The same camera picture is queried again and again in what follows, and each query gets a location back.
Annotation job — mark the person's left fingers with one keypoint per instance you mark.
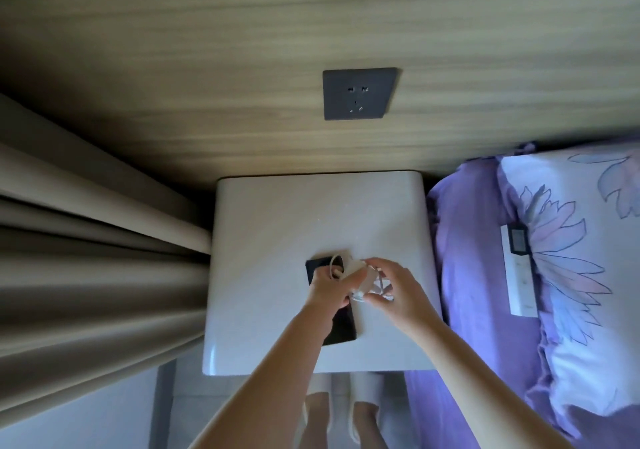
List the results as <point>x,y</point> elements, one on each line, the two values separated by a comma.
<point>352,278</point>

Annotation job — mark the grey wall socket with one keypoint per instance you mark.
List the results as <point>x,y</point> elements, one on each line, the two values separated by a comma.
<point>360,92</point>

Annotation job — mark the beige curtain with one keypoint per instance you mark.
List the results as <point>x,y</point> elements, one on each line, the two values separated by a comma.
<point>85,243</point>

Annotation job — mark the purple bed sheet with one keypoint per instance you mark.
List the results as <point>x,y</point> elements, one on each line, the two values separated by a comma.
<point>465,273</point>

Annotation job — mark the person's right thumb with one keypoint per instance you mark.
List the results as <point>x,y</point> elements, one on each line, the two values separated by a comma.
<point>377,299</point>

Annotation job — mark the person's left hand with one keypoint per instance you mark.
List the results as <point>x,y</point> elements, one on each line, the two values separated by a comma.
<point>325,296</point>

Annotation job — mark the person's right forearm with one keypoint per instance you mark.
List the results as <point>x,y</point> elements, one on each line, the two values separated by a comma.
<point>480,388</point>

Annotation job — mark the black smartphone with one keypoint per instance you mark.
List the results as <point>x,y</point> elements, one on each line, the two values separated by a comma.
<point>344,324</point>

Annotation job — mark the person's leg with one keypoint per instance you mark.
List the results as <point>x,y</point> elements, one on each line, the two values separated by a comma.
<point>317,421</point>
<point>367,426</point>

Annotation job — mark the person's right leg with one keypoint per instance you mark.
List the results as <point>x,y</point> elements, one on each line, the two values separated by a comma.
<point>367,426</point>

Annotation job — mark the person's left forearm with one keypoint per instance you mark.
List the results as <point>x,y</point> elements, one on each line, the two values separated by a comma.
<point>270,378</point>

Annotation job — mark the person's left leg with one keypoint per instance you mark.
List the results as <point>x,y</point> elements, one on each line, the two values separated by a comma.
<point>317,421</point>

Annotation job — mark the person's right hand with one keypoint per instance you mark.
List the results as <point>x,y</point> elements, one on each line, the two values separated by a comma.
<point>407,301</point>

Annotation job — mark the floral white pillow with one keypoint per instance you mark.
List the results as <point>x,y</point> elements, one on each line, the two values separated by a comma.
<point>585,283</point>

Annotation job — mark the white remote control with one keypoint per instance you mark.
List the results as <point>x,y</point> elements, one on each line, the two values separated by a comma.
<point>520,273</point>

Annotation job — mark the white bedside table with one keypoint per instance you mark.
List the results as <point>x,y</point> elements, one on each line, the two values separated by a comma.
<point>280,233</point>

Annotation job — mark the white charger adapter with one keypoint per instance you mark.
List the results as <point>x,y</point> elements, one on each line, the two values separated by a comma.
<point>371,281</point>

